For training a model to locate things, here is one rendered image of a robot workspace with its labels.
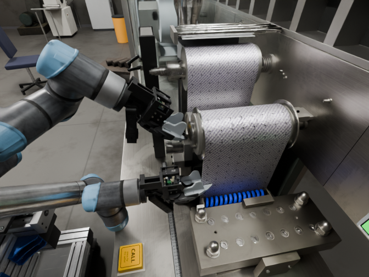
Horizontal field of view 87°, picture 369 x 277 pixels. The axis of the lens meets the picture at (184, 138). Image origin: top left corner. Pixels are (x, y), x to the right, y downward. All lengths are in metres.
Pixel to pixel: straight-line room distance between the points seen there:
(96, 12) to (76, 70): 7.84
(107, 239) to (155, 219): 1.07
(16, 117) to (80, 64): 0.15
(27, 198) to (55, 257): 1.05
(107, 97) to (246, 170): 0.43
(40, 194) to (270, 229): 0.64
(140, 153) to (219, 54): 0.60
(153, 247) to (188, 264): 0.13
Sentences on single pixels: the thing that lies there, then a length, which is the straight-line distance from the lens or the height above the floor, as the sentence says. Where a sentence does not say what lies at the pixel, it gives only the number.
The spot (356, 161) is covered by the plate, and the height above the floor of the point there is 1.27.
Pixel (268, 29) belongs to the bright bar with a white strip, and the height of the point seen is 1.45.
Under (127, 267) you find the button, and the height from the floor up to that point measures 0.92.
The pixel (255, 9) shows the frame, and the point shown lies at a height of 1.48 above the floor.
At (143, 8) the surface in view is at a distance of 1.39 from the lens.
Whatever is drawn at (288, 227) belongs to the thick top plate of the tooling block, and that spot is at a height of 1.03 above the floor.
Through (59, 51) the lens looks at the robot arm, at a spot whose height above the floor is 1.48.
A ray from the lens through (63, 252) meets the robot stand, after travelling 1.67.
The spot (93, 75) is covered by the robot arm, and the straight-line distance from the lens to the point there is 0.44.
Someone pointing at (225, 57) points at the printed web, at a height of 1.39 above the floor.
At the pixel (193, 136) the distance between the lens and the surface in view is 0.51.
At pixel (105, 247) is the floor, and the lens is 1.81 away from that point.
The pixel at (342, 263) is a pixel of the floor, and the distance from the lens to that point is 2.02.
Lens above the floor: 1.59
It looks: 40 degrees down
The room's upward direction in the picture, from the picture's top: straight up
